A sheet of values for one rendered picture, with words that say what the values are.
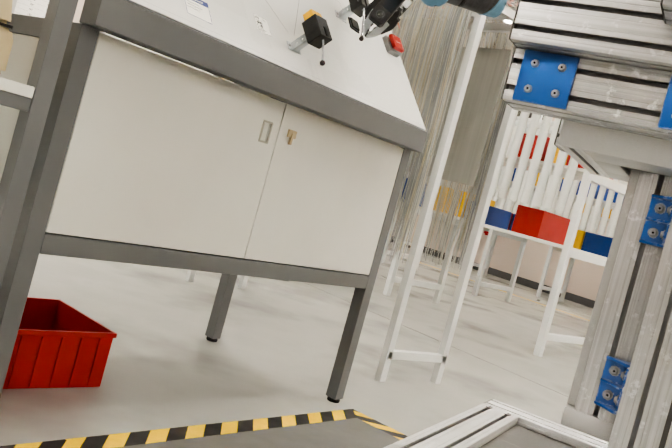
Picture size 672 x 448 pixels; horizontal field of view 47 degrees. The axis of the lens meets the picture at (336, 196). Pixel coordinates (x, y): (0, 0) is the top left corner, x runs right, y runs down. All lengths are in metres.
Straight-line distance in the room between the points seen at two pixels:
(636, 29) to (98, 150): 1.00
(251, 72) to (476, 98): 1.61
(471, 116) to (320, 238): 1.27
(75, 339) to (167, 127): 0.58
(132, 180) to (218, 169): 0.23
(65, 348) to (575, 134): 1.25
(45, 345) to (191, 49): 0.77
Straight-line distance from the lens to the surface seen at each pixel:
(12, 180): 1.47
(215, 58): 1.70
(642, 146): 1.37
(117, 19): 1.54
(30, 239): 1.57
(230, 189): 1.84
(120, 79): 1.61
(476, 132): 3.19
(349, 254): 2.25
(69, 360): 1.99
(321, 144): 2.05
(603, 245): 7.03
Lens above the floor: 0.63
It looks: 1 degrees down
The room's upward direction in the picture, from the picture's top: 15 degrees clockwise
